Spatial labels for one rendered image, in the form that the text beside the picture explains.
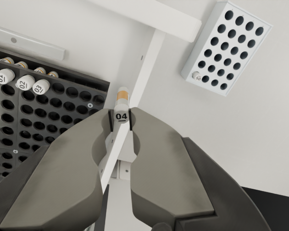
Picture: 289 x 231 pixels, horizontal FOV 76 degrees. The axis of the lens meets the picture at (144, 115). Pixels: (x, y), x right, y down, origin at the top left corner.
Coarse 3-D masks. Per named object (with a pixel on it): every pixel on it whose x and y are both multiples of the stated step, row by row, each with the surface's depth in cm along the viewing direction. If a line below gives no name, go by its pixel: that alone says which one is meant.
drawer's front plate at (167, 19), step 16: (96, 0) 13; (112, 0) 14; (128, 0) 14; (144, 0) 14; (128, 16) 14; (144, 16) 14; (160, 16) 14; (176, 16) 14; (176, 32) 15; (192, 32) 15
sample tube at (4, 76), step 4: (16, 64) 20; (20, 64) 20; (24, 64) 21; (0, 72) 17; (4, 72) 17; (8, 72) 18; (12, 72) 18; (0, 76) 17; (4, 76) 17; (8, 76) 18; (12, 76) 18; (0, 80) 17; (4, 80) 17; (8, 80) 18
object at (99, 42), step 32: (0, 0) 21; (32, 0) 21; (64, 0) 21; (32, 32) 22; (64, 32) 23; (96, 32) 23; (128, 32) 23; (160, 32) 18; (64, 64) 24; (96, 64) 25; (128, 64) 25; (128, 128) 23
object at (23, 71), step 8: (0, 64) 18; (8, 64) 18; (16, 72) 18; (24, 72) 18; (32, 72) 18; (40, 72) 19; (16, 80) 19; (48, 80) 19; (56, 80) 19; (64, 80) 20; (32, 88) 19; (64, 88) 20; (80, 88) 20; (88, 88) 20; (64, 96) 20; (72, 96) 20; (80, 96) 20; (104, 96) 20; (96, 104) 21
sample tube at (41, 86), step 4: (52, 72) 21; (56, 72) 22; (56, 76) 21; (40, 80) 19; (44, 80) 19; (36, 84) 18; (40, 84) 18; (44, 84) 18; (48, 84) 21; (36, 88) 18; (40, 88) 18; (44, 88) 18; (48, 88) 19; (36, 92) 18; (40, 92) 18; (44, 92) 18
